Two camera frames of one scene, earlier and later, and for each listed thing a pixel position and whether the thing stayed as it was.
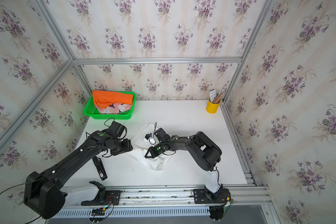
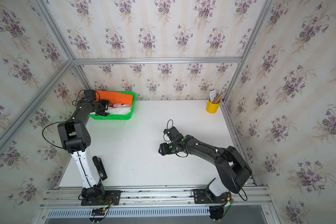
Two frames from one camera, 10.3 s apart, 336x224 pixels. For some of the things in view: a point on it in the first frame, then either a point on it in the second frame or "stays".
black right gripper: [152, 154] -> [163, 150]
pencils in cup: [215, 98] stays
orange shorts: [102, 99] stays
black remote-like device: [100, 167] stays
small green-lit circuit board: [100, 211] stays
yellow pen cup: [212, 108] stays
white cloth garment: [140, 148] -> [124, 109]
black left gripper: [128, 147] -> [103, 102]
